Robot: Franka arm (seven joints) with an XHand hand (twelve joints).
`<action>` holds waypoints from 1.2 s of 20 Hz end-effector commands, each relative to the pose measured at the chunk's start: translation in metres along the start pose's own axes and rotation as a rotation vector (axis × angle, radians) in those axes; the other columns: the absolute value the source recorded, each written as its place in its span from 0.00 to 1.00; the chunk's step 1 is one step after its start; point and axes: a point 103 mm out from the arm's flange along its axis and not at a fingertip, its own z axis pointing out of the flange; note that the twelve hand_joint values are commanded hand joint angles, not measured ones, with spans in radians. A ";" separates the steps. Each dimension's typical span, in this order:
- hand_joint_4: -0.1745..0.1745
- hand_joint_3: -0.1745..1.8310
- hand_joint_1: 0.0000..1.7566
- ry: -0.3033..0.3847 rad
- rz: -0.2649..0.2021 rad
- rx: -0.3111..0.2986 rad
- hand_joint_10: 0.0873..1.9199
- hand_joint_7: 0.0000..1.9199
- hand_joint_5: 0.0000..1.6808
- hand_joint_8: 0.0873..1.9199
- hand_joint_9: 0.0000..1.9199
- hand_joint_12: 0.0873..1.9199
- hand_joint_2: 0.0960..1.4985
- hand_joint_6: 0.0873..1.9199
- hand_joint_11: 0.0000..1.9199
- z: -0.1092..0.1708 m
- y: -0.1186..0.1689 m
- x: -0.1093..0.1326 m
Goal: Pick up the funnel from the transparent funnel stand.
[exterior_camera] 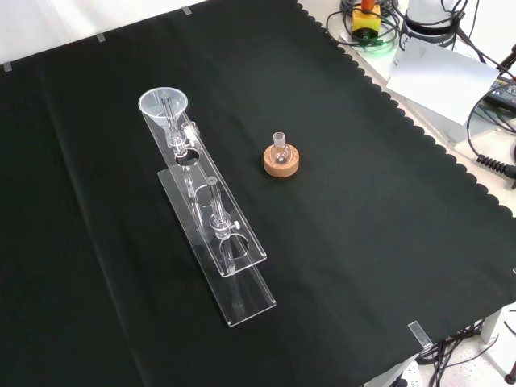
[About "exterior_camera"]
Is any clear acrylic funnel stand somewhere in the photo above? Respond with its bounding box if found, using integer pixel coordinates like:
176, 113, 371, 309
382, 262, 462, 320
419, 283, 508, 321
139, 90, 278, 328

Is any clear plastic funnel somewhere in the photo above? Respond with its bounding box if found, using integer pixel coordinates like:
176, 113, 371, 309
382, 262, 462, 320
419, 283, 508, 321
137, 87, 189, 140

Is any small round-bottom glass flask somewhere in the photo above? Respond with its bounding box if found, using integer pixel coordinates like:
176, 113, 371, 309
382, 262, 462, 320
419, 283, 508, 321
270, 131, 293, 164

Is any black bench cloth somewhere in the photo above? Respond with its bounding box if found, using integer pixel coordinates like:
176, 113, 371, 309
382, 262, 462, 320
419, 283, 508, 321
0, 0, 516, 387

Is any yellow stop button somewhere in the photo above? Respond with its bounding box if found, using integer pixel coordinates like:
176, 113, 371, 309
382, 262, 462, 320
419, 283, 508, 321
351, 0, 382, 42

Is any pale board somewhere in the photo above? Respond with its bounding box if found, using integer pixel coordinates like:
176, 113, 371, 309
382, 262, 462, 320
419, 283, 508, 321
385, 40, 501, 127

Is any white power strip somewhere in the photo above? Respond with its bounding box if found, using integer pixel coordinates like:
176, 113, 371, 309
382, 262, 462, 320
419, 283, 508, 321
385, 360, 422, 387

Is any black power adapter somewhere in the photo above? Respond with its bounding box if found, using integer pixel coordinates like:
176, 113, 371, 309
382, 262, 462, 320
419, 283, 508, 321
485, 75, 516, 114

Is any white bench leg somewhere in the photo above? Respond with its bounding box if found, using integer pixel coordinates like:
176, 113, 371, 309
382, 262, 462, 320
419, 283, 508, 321
481, 305, 506, 344

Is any black tripod leg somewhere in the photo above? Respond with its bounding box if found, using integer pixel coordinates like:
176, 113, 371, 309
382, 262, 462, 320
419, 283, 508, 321
497, 40, 516, 76

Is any cork ring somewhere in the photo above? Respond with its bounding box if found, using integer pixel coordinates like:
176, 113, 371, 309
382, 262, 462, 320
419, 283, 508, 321
263, 144, 302, 177

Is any black looped cable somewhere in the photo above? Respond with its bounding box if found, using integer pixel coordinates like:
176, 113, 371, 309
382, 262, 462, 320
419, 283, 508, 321
325, 0, 405, 52

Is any green cable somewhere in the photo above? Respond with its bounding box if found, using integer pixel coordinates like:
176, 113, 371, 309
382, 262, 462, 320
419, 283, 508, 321
353, 23, 402, 55

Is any black coiled cable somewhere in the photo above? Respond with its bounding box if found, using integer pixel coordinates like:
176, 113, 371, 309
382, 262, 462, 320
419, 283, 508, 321
466, 95, 516, 180

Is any black cable bundle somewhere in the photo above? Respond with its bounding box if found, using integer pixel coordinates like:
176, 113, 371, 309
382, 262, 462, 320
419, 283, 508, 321
417, 317, 503, 387

